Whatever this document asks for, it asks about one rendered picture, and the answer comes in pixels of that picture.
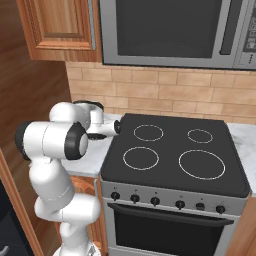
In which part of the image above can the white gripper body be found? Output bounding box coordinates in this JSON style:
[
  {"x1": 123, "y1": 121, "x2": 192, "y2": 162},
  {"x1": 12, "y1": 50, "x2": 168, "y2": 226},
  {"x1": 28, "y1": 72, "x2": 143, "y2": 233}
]
[{"x1": 88, "y1": 120, "x2": 122, "y2": 136}]

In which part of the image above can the black glass hob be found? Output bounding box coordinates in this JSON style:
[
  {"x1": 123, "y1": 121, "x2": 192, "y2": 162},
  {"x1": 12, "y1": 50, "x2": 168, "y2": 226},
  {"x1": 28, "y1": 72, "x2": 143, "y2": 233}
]
[{"x1": 99, "y1": 112, "x2": 252, "y2": 199}]

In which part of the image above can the tall wooden cabinet panel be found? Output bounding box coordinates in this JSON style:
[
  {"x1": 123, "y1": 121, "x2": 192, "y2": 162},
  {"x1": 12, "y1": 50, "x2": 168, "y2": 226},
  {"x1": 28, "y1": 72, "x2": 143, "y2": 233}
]
[{"x1": 0, "y1": 0, "x2": 73, "y2": 256}]

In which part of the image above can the wooden base cupboard door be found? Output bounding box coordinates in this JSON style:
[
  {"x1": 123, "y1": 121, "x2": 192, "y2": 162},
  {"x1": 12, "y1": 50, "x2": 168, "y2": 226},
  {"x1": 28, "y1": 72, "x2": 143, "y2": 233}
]
[{"x1": 54, "y1": 175, "x2": 109, "y2": 256}]

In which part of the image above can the dark microwave door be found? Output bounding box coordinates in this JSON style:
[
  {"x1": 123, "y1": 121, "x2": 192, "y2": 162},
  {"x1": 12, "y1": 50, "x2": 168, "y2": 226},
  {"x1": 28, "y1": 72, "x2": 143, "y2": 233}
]
[{"x1": 99, "y1": 0, "x2": 250, "y2": 68}]

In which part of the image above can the black oven door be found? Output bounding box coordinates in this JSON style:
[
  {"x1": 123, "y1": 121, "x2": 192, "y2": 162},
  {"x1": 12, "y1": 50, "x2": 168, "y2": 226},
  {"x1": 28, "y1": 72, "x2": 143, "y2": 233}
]
[{"x1": 105, "y1": 199, "x2": 240, "y2": 256}]

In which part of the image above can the black appliance door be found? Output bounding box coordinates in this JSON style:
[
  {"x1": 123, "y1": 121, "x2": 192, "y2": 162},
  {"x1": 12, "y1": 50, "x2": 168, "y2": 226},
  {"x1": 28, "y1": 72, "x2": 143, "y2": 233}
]
[{"x1": 0, "y1": 179, "x2": 35, "y2": 256}]

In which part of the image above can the silver microwave oven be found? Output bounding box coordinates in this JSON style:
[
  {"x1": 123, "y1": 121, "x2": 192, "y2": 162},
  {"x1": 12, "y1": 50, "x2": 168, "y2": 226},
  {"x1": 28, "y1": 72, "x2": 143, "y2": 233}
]
[{"x1": 98, "y1": 0, "x2": 256, "y2": 71}]

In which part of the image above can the wooden base cupboard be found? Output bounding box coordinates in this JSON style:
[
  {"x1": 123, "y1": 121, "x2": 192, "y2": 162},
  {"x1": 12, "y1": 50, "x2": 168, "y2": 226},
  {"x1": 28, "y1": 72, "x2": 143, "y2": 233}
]
[{"x1": 225, "y1": 195, "x2": 256, "y2": 256}]

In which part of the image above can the wooden wall cupboard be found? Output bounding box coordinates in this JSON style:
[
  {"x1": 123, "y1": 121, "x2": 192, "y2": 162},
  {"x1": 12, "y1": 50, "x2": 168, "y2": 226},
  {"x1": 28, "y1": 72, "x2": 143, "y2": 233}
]
[{"x1": 15, "y1": 0, "x2": 103, "y2": 64}]

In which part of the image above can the grey cupboard door handle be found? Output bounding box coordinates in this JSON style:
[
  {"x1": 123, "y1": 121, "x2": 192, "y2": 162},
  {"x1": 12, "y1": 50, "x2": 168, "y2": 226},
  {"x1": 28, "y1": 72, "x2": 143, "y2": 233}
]
[{"x1": 87, "y1": 0, "x2": 97, "y2": 51}]

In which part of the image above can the black oven door handle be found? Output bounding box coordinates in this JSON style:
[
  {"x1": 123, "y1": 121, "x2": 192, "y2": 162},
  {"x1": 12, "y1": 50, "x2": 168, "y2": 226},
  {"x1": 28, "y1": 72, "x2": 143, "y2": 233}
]
[{"x1": 106, "y1": 202, "x2": 236, "y2": 229}]

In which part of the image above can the wooden wall cupboard door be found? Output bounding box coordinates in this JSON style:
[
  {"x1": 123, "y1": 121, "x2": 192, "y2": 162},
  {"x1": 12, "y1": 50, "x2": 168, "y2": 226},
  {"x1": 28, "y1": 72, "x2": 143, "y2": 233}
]
[{"x1": 16, "y1": 0, "x2": 98, "y2": 53}]

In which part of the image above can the dark microwave door handle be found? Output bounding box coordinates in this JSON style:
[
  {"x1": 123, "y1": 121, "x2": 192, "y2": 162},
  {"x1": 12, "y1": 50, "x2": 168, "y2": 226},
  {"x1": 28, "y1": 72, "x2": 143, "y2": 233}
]
[{"x1": 219, "y1": 0, "x2": 244, "y2": 56}]

